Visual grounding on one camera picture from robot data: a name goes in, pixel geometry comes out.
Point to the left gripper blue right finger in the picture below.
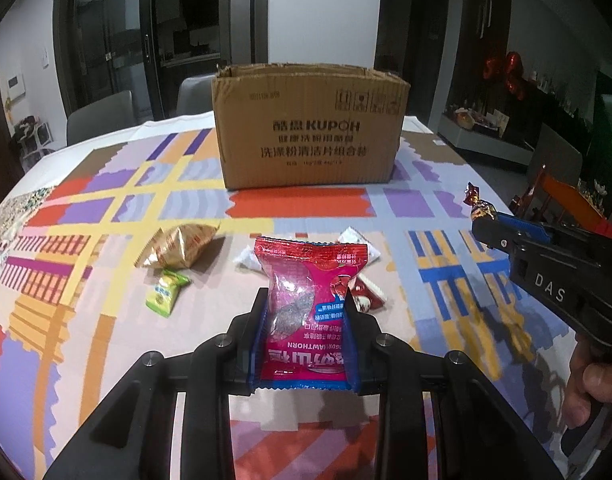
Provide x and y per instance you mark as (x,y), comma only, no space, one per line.
(363,366)

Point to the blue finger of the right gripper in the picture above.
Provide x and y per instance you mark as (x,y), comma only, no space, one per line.
(503,234)
(533,230)

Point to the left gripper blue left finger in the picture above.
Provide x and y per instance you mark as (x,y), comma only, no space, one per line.
(248,332)

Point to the red gold foil candy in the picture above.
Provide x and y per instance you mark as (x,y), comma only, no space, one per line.
(479,208)

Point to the pink hawthorn snack bag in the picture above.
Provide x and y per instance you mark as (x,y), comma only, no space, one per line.
(308,283)

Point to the yellow green candy packet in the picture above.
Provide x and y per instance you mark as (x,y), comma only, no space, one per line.
(162,296)

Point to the gold fortune biscuits bag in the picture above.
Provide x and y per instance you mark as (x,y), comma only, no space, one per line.
(176,248)

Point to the person's right hand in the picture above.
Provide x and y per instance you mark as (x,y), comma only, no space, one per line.
(588,381)

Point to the red wooden chair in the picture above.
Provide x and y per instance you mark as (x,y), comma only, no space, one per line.
(574,205)

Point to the red white wrapped candy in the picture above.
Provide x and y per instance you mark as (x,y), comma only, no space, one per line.
(366,294)

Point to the grey chair right side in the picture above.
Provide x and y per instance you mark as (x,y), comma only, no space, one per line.
(562,161)

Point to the pale green wrapped candy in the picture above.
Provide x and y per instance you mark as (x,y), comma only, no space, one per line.
(248,260)

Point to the white low cabinet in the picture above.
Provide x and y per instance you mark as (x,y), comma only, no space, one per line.
(482,144)

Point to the colourful patterned tablecloth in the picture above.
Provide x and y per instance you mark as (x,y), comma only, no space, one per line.
(138,247)

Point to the red foil balloons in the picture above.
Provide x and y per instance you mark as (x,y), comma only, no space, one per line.
(509,70)

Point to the brown cardboard box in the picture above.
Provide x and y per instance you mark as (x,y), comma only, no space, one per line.
(307,124)

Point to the grey dining chair left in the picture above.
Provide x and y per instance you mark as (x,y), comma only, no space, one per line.
(116,112)

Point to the white shoe rack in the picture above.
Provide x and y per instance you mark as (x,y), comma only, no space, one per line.
(31,141)

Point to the black sliding glass door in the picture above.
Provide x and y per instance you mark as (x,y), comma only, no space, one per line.
(150,47)

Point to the wall intercom panel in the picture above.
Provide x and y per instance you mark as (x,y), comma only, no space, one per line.
(16,87)

